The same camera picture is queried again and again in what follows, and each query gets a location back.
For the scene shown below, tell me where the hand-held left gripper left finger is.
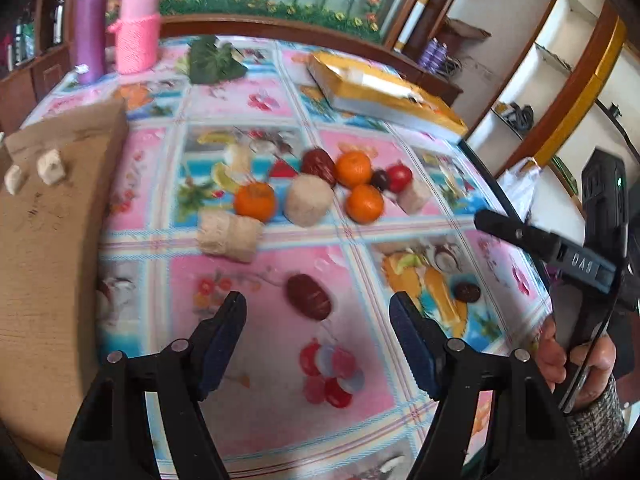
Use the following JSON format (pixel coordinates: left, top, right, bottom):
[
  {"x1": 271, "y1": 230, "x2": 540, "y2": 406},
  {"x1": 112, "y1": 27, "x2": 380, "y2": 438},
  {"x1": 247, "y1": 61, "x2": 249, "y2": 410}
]
[{"x1": 57, "y1": 290, "x2": 248, "y2": 480}]

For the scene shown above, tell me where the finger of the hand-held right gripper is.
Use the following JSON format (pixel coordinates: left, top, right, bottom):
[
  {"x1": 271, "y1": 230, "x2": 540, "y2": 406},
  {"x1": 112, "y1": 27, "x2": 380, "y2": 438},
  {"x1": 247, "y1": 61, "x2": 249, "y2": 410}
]
[{"x1": 474, "y1": 209, "x2": 618, "y2": 293}]

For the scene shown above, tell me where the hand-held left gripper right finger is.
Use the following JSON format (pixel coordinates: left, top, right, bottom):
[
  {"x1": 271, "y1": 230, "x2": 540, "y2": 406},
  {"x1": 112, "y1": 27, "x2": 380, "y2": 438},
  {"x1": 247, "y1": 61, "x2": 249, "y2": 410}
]
[{"x1": 389, "y1": 291, "x2": 583, "y2": 480}]

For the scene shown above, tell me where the dark brown round fruit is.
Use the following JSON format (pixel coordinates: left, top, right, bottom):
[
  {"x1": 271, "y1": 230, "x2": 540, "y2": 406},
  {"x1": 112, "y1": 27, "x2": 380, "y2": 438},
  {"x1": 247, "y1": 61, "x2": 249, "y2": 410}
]
[{"x1": 453, "y1": 281, "x2": 482, "y2": 303}]

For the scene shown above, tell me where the red date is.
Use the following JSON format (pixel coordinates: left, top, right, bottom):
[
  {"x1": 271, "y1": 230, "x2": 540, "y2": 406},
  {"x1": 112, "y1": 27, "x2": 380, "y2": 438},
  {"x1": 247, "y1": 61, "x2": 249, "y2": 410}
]
[
  {"x1": 301, "y1": 147, "x2": 337, "y2": 187},
  {"x1": 285, "y1": 273, "x2": 332, "y2": 322}
]

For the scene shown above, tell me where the red cherry tomato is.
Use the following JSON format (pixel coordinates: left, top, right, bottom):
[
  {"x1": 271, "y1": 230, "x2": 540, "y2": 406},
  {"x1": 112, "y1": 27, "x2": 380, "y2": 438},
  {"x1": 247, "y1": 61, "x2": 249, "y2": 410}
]
[{"x1": 387, "y1": 162, "x2": 414, "y2": 193}]

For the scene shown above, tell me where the orange tangerine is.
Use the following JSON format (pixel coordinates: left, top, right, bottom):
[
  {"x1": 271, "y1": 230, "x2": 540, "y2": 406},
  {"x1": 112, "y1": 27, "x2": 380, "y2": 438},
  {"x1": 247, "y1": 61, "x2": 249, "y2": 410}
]
[
  {"x1": 335, "y1": 151, "x2": 373, "y2": 188},
  {"x1": 234, "y1": 181, "x2": 277, "y2": 223},
  {"x1": 346, "y1": 184, "x2": 386, "y2": 225}
]

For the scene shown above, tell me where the brown cardboard tray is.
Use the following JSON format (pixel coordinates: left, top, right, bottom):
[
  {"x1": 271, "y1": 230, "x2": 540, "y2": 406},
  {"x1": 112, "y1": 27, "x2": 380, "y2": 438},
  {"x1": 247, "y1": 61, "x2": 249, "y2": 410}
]
[{"x1": 0, "y1": 96, "x2": 130, "y2": 461}]

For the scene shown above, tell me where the person's right forearm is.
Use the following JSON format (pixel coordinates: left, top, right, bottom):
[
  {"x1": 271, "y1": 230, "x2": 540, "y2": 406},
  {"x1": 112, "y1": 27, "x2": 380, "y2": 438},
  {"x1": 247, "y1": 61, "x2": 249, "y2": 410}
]
[{"x1": 565, "y1": 375, "x2": 628, "y2": 480}]

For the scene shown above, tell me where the person's right hand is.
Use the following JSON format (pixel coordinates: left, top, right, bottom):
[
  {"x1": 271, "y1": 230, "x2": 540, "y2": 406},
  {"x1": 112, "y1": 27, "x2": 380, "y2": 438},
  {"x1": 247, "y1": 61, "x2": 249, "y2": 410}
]
[{"x1": 536, "y1": 312, "x2": 618, "y2": 413}]

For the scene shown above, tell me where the white plastic bag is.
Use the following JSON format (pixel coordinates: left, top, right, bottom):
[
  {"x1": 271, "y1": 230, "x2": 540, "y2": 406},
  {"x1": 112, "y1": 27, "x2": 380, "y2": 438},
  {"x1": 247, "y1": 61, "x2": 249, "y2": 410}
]
[{"x1": 495, "y1": 157, "x2": 543, "y2": 221}]

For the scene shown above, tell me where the fruit-printed pink tablecloth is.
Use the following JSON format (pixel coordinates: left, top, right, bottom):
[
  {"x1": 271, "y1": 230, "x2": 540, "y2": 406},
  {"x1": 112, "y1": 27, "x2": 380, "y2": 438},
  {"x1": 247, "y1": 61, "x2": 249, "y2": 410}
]
[{"x1": 20, "y1": 35, "x2": 553, "y2": 480}]

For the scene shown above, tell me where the dark object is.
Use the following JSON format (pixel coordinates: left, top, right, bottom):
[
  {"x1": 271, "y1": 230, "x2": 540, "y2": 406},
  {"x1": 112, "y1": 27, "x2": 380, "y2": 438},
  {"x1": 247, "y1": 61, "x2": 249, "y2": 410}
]
[{"x1": 495, "y1": 102, "x2": 536, "y2": 133}]

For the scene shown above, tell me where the wooden shelf unit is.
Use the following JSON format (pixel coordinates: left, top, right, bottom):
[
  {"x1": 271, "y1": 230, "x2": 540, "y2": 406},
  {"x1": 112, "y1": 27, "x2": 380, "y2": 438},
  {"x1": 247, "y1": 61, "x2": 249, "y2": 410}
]
[{"x1": 465, "y1": 0, "x2": 640, "y2": 241}]

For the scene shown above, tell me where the white and yellow rolled poster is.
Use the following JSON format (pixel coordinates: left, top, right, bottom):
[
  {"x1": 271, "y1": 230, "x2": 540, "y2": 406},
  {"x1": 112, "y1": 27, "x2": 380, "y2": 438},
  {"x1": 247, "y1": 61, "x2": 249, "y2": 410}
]
[{"x1": 392, "y1": 0, "x2": 448, "y2": 53}]

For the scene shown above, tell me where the green leafy vegetable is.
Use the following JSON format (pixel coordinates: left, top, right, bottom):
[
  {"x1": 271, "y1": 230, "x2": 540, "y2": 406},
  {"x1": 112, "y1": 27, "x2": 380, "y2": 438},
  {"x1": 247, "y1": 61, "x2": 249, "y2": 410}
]
[{"x1": 187, "y1": 35, "x2": 248, "y2": 85}]

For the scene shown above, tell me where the pink knit-covered jar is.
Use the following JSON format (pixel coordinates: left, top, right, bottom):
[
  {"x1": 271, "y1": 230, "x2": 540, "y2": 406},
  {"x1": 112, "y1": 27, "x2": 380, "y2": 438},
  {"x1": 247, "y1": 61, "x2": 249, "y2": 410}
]
[{"x1": 107, "y1": 0, "x2": 162, "y2": 75}]

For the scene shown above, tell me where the wooden cabinet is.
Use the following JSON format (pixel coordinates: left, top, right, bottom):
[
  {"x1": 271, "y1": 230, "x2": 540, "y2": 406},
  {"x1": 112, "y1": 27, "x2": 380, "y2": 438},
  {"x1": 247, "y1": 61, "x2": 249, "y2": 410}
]
[{"x1": 0, "y1": 0, "x2": 76, "y2": 131}]

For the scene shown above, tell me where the tall purple bottle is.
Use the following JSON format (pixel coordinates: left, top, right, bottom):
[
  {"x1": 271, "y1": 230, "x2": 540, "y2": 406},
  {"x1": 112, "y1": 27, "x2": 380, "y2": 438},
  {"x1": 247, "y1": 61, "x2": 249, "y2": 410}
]
[{"x1": 74, "y1": 0, "x2": 112, "y2": 86}]

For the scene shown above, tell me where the steel thermos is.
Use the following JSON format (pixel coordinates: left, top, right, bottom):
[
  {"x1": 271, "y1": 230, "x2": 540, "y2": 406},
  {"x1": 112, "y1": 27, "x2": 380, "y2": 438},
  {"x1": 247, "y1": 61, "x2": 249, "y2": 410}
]
[{"x1": 52, "y1": 0, "x2": 67, "y2": 46}]

